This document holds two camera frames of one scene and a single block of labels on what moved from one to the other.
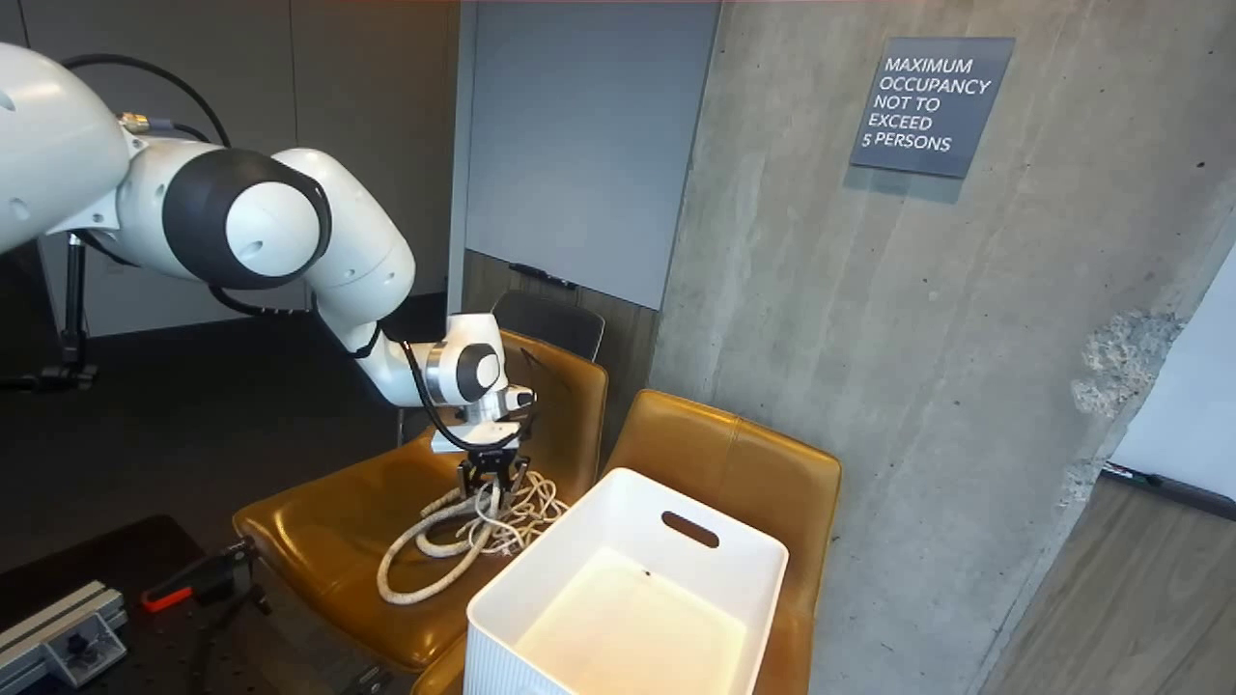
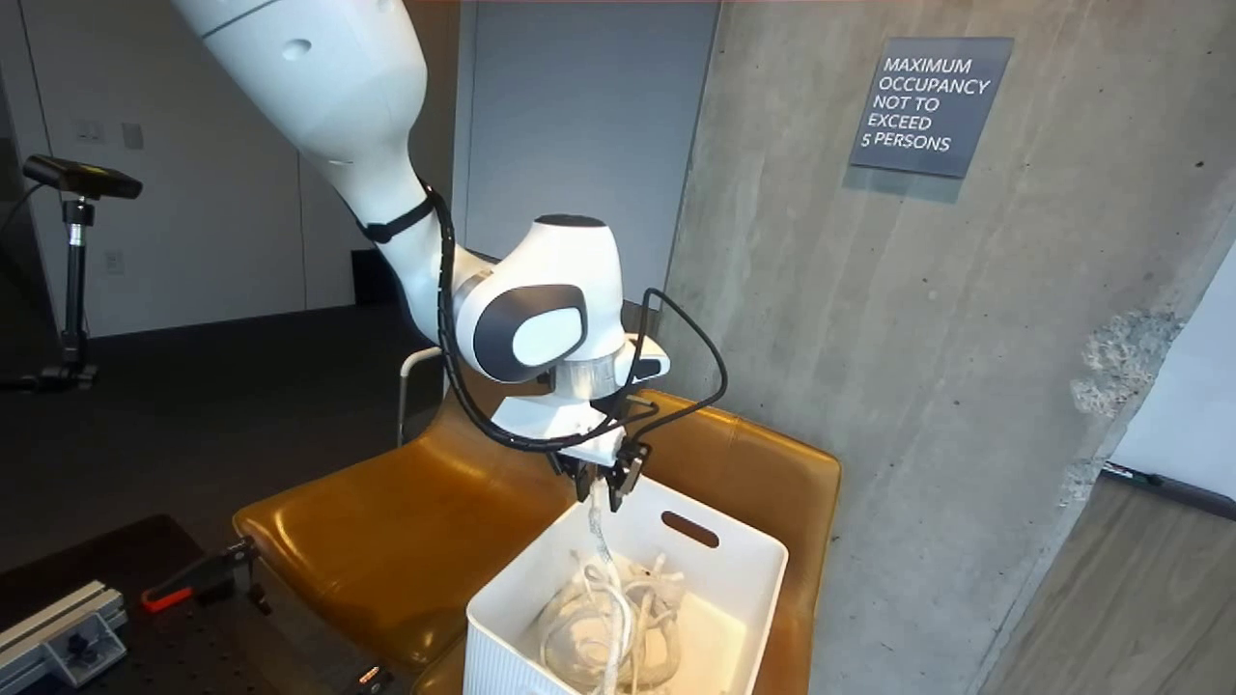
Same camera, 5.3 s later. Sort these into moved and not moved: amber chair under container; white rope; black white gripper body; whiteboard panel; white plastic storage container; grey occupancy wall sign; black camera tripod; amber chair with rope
Moved: black white gripper body; white rope
Not moved: amber chair with rope; white plastic storage container; grey occupancy wall sign; whiteboard panel; amber chair under container; black camera tripod
